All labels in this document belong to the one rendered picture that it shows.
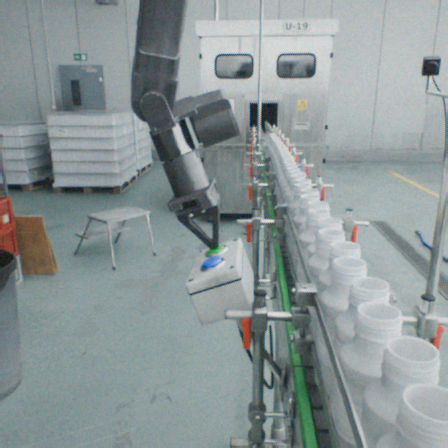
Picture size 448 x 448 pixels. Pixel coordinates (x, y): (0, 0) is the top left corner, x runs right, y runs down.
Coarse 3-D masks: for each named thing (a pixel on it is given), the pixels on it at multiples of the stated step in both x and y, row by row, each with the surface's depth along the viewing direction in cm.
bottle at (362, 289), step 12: (360, 288) 42; (372, 288) 45; (384, 288) 44; (348, 300) 44; (360, 300) 42; (372, 300) 42; (384, 300) 42; (348, 312) 44; (336, 324) 45; (348, 324) 43; (336, 336) 45; (348, 336) 43; (336, 348) 45; (336, 384) 46
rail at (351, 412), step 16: (288, 256) 88; (304, 272) 62; (320, 304) 50; (320, 320) 48; (336, 352) 41; (336, 368) 39; (320, 384) 47; (352, 400) 34; (352, 416) 33; (352, 432) 33
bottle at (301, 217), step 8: (304, 200) 82; (312, 200) 82; (304, 208) 82; (296, 216) 84; (304, 216) 82; (296, 224) 83; (296, 232) 83; (296, 248) 84; (296, 256) 85; (296, 264) 85; (296, 272) 85
